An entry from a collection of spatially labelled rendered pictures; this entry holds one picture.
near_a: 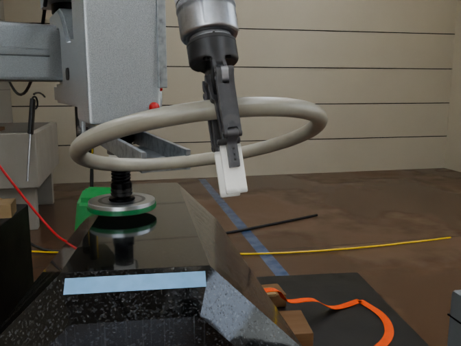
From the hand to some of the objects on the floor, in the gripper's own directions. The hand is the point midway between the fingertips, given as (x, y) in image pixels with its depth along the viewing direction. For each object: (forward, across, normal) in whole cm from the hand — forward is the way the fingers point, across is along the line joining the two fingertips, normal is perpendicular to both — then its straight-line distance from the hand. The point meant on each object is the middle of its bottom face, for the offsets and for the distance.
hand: (230, 172), depth 70 cm
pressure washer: (+25, +268, +41) cm, 273 cm away
